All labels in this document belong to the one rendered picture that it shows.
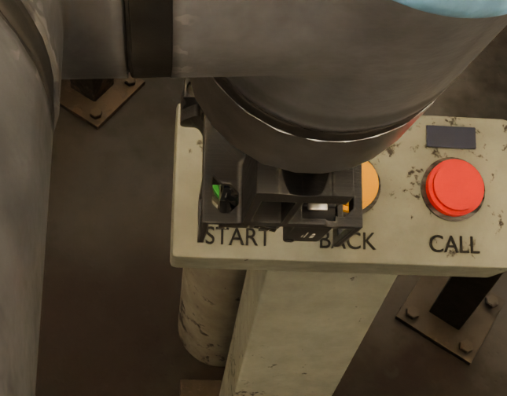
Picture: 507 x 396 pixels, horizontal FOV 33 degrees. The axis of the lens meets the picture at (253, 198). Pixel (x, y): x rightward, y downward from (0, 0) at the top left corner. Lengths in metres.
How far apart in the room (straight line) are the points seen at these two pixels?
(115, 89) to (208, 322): 0.50
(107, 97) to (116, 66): 1.19
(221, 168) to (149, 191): 0.92
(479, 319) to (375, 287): 0.62
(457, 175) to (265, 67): 0.41
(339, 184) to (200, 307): 0.72
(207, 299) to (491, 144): 0.46
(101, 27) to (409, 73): 0.08
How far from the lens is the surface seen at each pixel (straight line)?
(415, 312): 1.23
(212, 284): 0.96
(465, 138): 0.62
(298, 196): 0.31
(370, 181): 0.59
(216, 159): 0.37
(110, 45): 0.19
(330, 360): 0.78
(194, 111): 0.42
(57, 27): 0.17
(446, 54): 0.21
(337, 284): 0.65
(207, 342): 1.10
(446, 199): 0.60
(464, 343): 1.23
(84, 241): 1.25
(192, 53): 0.19
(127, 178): 1.30
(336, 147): 0.27
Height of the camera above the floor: 1.08
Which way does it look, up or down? 57 degrees down
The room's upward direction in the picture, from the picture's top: 12 degrees clockwise
